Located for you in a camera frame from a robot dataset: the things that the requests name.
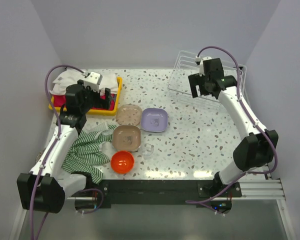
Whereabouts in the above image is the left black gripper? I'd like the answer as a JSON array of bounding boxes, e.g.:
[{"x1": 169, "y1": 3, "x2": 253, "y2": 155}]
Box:
[{"x1": 78, "y1": 79, "x2": 112, "y2": 114}]

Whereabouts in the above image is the white wire dish rack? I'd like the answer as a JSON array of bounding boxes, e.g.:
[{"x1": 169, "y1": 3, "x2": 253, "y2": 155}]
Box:
[{"x1": 168, "y1": 50, "x2": 250, "y2": 108}]

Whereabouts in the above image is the clear glass cup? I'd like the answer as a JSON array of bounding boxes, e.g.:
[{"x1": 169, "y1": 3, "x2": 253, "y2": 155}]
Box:
[{"x1": 142, "y1": 143, "x2": 154, "y2": 157}]

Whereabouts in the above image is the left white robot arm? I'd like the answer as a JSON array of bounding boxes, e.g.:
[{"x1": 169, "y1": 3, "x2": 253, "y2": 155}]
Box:
[{"x1": 16, "y1": 77, "x2": 112, "y2": 214}]

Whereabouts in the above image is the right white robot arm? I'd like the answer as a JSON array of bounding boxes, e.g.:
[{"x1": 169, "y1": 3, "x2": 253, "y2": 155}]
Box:
[{"x1": 188, "y1": 56, "x2": 279, "y2": 197}]

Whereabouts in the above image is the yellow plastic tray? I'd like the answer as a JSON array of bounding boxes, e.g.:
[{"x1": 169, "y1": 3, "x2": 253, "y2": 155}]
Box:
[{"x1": 51, "y1": 76, "x2": 123, "y2": 116}]

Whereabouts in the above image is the white towel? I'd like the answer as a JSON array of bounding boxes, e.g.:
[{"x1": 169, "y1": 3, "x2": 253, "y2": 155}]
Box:
[{"x1": 50, "y1": 69, "x2": 119, "y2": 96}]

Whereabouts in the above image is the clear brown glass plate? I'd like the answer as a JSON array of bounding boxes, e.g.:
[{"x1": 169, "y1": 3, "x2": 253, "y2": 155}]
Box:
[{"x1": 116, "y1": 104, "x2": 143, "y2": 126}]

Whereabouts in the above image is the magenta cloth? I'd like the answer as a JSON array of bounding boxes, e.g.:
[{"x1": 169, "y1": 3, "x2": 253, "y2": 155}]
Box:
[{"x1": 53, "y1": 94, "x2": 117, "y2": 112}]

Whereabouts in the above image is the brown square plate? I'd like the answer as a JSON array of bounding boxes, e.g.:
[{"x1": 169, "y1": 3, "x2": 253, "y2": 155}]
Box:
[{"x1": 112, "y1": 125, "x2": 141, "y2": 152}]

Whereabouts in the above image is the purple square plate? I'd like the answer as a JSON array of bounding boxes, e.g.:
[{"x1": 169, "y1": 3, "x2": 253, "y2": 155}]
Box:
[{"x1": 140, "y1": 108, "x2": 168, "y2": 133}]

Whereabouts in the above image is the green striped cloth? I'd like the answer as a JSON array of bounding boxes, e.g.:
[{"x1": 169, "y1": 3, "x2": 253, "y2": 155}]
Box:
[{"x1": 61, "y1": 122, "x2": 117, "y2": 184}]

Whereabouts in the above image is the orange plastic bowl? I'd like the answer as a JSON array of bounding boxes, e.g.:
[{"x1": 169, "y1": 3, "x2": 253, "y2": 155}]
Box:
[{"x1": 110, "y1": 150, "x2": 135, "y2": 174}]

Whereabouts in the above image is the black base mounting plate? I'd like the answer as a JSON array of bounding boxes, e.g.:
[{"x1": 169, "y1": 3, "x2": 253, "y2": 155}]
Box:
[{"x1": 64, "y1": 178, "x2": 243, "y2": 213}]

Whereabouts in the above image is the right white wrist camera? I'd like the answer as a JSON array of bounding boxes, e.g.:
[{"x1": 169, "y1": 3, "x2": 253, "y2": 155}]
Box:
[{"x1": 195, "y1": 56, "x2": 212, "y2": 77}]

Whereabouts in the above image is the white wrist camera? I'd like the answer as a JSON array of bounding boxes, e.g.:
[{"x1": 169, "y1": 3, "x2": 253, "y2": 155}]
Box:
[
  {"x1": 195, "y1": 56, "x2": 212, "y2": 77},
  {"x1": 83, "y1": 71, "x2": 103, "y2": 92}
]

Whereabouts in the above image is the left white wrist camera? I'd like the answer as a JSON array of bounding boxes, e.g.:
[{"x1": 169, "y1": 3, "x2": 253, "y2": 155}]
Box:
[{"x1": 83, "y1": 71, "x2": 103, "y2": 92}]

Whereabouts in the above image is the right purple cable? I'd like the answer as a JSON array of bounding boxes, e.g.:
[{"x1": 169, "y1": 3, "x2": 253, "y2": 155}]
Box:
[{"x1": 185, "y1": 46, "x2": 278, "y2": 210}]

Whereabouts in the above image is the aluminium frame rail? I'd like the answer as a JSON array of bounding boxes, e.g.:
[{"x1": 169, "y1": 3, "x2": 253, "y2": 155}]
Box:
[{"x1": 239, "y1": 178, "x2": 286, "y2": 200}]

